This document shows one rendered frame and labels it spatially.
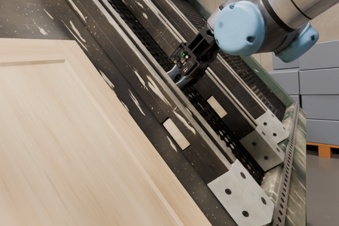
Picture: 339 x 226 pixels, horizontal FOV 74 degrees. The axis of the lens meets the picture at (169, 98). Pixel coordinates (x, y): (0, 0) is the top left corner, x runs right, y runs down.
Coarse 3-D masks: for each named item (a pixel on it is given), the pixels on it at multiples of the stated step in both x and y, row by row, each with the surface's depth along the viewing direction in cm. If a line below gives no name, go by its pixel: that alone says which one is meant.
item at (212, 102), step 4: (212, 96) 77; (208, 100) 78; (212, 100) 77; (212, 104) 77; (216, 104) 77; (216, 108) 77; (220, 108) 76; (220, 112) 76; (224, 112) 76; (220, 116) 77
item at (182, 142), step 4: (168, 120) 53; (164, 124) 54; (168, 124) 53; (172, 124) 53; (168, 128) 54; (172, 128) 53; (176, 128) 52; (172, 132) 53; (176, 132) 53; (180, 132) 52; (172, 136) 54; (176, 136) 53; (180, 136) 52; (176, 140) 53; (180, 140) 53; (184, 140) 52; (180, 144) 53; (184, 144) 52; (188, 144) 52; (184, 148) 52
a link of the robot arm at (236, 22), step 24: (264, 0) 29; (288, 0) 27; (312, 0) 26; (336, 0) 26; (216, 24) 33; (240, 24) 30; (264, 24) 30; (288, 24) 29; (240, 48) 31; (264, 48) 34
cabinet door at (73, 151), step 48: (0, 48) 38; (48, 48) 45; (0, 96) 33; (48, 96) 38; (96, 96) 44; (0, 144) 29; (48, 144) 33; (96, 144) 38; (144, 144) 44; (0, 192) 26; (48, 192) 29; (96, 192) 33; (144, 192) 38
